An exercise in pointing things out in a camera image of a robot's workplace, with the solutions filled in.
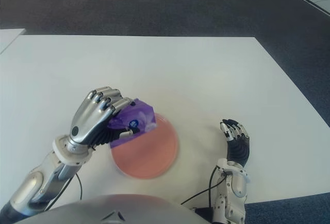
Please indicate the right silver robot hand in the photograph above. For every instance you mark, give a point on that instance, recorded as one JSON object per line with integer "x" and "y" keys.
{"x": 238, "y": 149}

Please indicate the purple tissue paper pack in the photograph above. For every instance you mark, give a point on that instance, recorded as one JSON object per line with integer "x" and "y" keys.
{"x": 139, "y": 118}

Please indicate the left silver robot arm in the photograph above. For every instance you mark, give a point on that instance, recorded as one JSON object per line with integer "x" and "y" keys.
{"x": 43, "y": 180}

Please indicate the round pink plate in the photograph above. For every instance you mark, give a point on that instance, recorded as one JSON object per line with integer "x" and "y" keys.
{"x": 154, "y": 157}

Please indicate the grey robot torso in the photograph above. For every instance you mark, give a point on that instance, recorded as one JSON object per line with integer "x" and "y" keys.
{"x": 116, "y": 209}

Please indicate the neighbouring white table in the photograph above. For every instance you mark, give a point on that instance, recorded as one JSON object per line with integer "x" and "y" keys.
{"x": 9, "y": 39}

